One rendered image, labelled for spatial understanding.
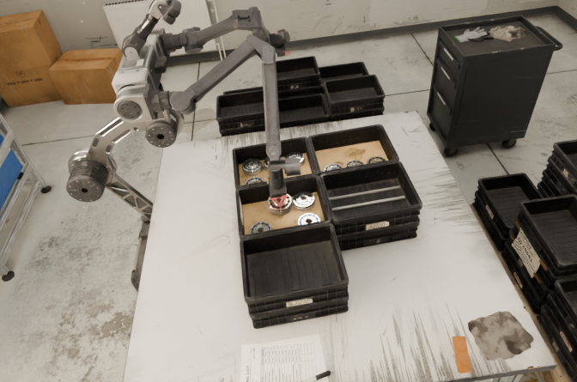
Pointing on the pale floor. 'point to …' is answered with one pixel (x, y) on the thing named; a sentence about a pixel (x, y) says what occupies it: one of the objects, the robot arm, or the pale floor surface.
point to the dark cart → (486, 83)
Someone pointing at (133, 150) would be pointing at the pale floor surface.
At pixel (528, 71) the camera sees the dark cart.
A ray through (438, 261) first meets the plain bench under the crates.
